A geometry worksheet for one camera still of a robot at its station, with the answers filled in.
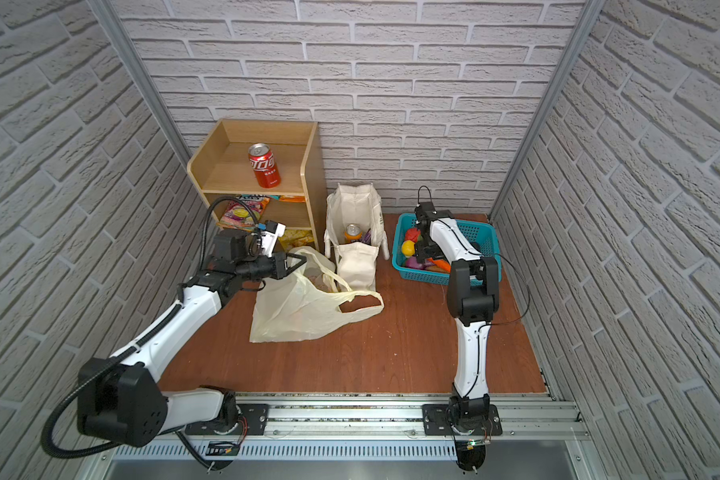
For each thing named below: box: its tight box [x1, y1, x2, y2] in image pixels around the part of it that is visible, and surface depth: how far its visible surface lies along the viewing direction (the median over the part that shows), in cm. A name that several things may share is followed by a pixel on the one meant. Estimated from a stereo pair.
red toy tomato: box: [405, 228, 421, 243], surface depth 108 cm
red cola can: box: [248, 143, 281, 189], surface depth 77 cm
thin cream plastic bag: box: [249, 246, 385, 343], surface depth 81 cm
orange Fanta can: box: [344, 223, 363, 243], surface depth 102 cm
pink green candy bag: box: [217, 194, 271, 231], surface depth 94 cm
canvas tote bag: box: [324, 183, 389, 292], surface depth 94 cm
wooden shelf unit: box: [187, 119, 328, 251], surface depth 92 cm
